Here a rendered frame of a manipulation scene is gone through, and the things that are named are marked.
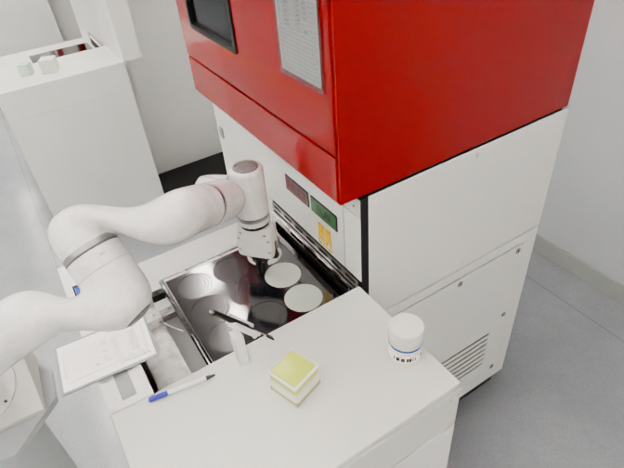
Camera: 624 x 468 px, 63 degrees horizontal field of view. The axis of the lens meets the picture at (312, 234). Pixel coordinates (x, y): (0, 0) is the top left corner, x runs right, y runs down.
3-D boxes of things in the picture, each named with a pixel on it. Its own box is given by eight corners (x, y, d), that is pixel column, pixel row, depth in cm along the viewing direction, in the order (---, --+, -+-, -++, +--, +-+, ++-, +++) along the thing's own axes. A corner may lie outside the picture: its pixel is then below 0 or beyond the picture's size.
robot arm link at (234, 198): (150, 224, 104) (212, 204, 133) (225, 230, 101) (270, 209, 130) (149, 179, 102) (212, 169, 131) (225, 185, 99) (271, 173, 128)
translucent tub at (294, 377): (294, 367, 109) (291, 346, 105) (321, 384, 105) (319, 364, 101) (270, 391, 105) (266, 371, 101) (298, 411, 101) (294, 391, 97)
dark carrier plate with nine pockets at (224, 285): (273, 236, 156) (273, 234, 156) (337, 303, 133) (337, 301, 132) (165, 283, 143) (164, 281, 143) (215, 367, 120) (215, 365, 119)
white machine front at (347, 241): (236, 187, 192) (215, 84, 168) (369, 320, 137) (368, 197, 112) (228, 189, 191) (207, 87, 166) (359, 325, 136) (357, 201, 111)
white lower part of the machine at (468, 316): (377, 272, 270) (379, 132, 219) (500, 381, 214) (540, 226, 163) (259, 333, 243) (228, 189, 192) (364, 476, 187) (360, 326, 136)
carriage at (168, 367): (152, 304, 143) (149, 296, 141) (203, 397, 118) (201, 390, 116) (123, 317, 140) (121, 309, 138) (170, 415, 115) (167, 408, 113)
